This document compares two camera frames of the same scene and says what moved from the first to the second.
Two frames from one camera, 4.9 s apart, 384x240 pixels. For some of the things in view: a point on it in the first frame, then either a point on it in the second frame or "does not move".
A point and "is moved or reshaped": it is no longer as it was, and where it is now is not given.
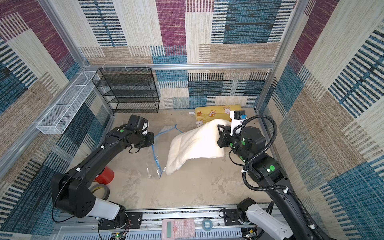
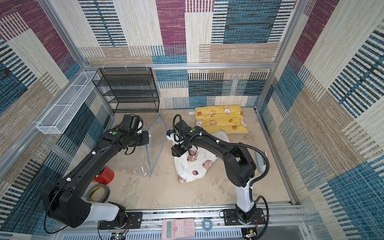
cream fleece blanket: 198,142 is moved or reshaped
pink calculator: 178,228 does not move
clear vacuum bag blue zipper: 162,142 is moved or reshaped
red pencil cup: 106,177 does not move
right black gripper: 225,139 to 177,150
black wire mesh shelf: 128,90 does not move
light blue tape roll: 203,226 does not move
